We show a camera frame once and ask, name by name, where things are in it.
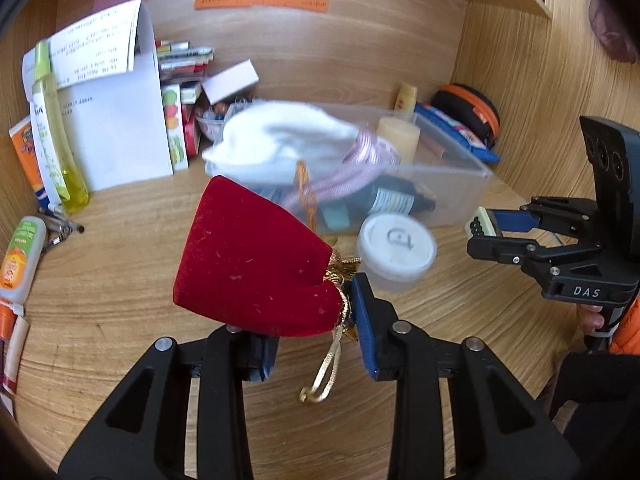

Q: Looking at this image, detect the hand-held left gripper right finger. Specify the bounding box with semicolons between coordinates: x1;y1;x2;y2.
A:
350;272;583;480

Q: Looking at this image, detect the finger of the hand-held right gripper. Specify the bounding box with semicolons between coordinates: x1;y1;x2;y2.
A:
466;234;602;281
487;196;599;236

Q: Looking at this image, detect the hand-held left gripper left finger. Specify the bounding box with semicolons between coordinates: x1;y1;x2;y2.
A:
57;325;281;480

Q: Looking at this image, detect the cream green game tile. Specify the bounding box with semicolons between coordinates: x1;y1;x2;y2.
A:
464;206;496;238

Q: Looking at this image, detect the clear plastic storage box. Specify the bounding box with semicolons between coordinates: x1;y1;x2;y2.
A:
220;102;495;236

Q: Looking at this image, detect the red velvet pouch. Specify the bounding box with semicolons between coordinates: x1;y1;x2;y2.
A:
172;175;363;403

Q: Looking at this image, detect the bag of pink yarn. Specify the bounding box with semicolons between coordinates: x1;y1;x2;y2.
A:
280;127;403;221

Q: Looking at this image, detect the cream pillar candle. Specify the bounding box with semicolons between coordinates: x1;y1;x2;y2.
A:
375;116;422;165

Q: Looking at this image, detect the white cloth drawstring bag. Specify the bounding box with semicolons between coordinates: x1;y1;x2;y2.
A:
201;100;373;188

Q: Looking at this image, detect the person's right forearm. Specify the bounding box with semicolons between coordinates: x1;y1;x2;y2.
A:
607;292;640;357

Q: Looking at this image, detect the wooden desktop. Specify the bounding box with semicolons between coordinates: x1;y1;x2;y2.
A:
0;155;586;480

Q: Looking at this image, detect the person's right hand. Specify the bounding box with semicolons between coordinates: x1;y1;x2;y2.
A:
577;302;608;337

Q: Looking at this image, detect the white round lidded jar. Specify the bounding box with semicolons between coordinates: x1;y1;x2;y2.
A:
356;212;438;293

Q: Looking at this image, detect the teal small item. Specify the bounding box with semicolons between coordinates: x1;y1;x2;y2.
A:
320;205;351;233

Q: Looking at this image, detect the dark glass bottle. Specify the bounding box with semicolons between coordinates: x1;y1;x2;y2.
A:
350;175;437;226

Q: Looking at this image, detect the blue snack packet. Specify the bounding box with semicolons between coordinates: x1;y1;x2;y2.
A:
414;102;501;163

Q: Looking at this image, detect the black orange zip case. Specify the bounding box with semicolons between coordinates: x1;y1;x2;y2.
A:
431;83;501;151

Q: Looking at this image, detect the maroon plush object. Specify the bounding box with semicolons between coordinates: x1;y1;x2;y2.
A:
587;0;640;65

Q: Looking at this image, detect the dark cloth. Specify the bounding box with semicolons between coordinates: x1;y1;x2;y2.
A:
547;350;640;457

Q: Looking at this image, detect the yellow tube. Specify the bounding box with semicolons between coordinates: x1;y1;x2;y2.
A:
392;82;418;122

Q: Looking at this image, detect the red box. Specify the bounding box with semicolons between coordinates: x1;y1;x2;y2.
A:
181;102;202;157

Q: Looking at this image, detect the clear bowl of trinkets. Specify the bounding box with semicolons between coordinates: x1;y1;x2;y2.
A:
195;102;241;143

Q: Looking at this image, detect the metal drawing compass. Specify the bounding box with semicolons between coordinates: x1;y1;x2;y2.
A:
37;205;85;253

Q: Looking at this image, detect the cream tube red band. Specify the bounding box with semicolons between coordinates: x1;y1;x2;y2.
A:
0;312;30;396

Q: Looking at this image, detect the fruit print box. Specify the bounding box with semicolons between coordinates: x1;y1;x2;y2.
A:
161;84;190;171

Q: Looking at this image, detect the small orange tube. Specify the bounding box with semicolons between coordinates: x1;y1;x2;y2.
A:
0;300;18;342

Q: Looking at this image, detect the yellow green spray bottle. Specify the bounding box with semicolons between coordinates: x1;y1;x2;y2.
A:
31;40;91;214

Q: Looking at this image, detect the white bottle orange label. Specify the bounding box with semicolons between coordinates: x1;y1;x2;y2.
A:
0;216;47;305

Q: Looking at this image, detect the white file box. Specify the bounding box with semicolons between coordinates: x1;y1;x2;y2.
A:
60;0;174;192

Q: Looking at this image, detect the small white box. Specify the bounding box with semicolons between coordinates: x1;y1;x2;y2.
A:
200;59;261;106

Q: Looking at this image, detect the white tube green print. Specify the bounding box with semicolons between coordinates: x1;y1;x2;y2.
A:
30;102;66;206

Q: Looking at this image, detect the stack of pens and packets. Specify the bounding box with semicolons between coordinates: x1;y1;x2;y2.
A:
155;40;215;81

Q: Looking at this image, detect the orange sunscreen tube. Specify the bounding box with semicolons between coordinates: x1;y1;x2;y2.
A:
8;115;51;206

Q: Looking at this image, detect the white printed paper sheet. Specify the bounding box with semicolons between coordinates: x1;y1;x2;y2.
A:
21;0;142;98

